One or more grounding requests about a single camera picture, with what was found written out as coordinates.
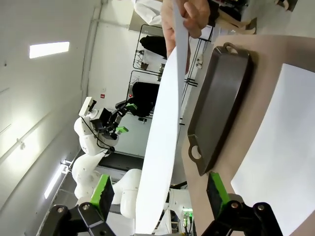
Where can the rectangular ceiling light panel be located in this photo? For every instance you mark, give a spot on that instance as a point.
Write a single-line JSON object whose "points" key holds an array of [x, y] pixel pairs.
{"points": [[49, 50]]}

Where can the long ceiling light strip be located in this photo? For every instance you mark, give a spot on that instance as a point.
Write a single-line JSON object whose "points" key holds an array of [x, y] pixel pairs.
{"points": [[55, 182]]}

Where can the black hanging garment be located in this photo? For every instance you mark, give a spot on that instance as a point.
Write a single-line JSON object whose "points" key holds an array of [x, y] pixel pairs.
{"points": [[145, 98], [153, 45]]}

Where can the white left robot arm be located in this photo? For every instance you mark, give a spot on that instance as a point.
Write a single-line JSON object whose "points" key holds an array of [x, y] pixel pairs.
{"points": [[86, 172]]}

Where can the brown plastic tray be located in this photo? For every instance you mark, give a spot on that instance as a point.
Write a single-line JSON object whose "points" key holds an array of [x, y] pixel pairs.
{"points": [[219, 103]]}

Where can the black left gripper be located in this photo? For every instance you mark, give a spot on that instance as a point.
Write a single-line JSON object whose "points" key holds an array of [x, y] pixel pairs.
{"points": [[104, 125]]}

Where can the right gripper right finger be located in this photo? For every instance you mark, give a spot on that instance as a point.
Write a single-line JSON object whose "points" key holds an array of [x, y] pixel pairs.
{"points": [[217, 196]]}

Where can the person's right hand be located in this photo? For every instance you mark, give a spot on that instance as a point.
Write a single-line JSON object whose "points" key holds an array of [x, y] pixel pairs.
{"points": [[197, 17]]}

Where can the small red wall sign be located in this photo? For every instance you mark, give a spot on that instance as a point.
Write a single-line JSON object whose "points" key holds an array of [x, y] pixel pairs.
{"points": [[102, 96]]}

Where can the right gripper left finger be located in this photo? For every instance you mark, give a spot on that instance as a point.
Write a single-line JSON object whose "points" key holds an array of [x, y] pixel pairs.
{"points": [[101, 196]]}

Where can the white A4 paper sheet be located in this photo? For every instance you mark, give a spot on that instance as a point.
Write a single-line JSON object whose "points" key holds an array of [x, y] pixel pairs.
{"points": [[283, 147], [162, 123]]}

